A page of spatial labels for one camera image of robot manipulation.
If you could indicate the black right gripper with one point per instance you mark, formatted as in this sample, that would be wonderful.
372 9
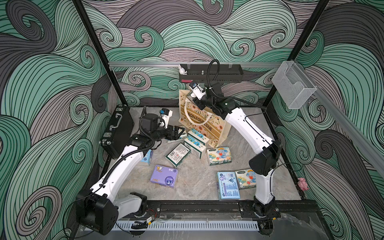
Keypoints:
198 103

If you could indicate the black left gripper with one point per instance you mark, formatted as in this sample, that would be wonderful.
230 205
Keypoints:
174 136

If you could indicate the purple puppy tissue pack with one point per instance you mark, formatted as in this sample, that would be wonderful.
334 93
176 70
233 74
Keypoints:
164 176

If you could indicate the green blue tissue pack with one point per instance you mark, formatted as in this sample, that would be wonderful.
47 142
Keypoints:
198 136

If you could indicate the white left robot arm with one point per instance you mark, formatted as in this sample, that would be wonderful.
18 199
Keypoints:
98 207

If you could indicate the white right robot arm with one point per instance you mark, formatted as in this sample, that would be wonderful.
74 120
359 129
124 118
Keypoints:
267 151

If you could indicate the floral canvas tote bag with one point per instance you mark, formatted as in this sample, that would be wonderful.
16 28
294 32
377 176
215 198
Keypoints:
204 121

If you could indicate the green barcode tissue pack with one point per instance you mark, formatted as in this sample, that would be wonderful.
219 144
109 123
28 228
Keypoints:
178 154

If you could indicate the elephant print tissue pack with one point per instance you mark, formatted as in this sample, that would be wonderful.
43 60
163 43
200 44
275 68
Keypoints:
197 148
218 156
246 179

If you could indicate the pink item on shelf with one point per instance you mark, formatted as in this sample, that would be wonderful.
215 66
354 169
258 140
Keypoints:
186 81

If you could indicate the light blue puppy tissue pack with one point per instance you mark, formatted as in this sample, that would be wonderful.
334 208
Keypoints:
146 160

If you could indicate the white rabbit figurine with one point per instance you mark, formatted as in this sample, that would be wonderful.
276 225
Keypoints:
182 71

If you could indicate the black carrying case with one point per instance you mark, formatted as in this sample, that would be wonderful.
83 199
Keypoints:
117 132

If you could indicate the light blue wipes pack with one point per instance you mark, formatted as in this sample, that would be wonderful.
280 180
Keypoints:
228 186

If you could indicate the pink plush toy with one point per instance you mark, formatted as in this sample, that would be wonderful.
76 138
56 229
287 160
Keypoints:
303 185

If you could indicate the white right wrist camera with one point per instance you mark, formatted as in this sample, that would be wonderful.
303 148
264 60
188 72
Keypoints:
197 91

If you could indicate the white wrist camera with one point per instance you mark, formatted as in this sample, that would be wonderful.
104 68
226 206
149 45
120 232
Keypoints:
166 114
197 91

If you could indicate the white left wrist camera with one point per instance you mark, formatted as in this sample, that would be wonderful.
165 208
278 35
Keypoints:
166 114

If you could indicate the black wall shelf tray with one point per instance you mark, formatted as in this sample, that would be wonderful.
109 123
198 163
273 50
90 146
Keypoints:
226 73

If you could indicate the white slotted cable duct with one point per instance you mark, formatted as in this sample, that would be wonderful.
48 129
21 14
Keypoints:
178 225

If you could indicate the clear acrylic wall holder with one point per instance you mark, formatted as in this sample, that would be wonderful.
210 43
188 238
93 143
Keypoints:
293 84

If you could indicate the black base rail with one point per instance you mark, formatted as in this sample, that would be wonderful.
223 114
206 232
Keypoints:
245 208

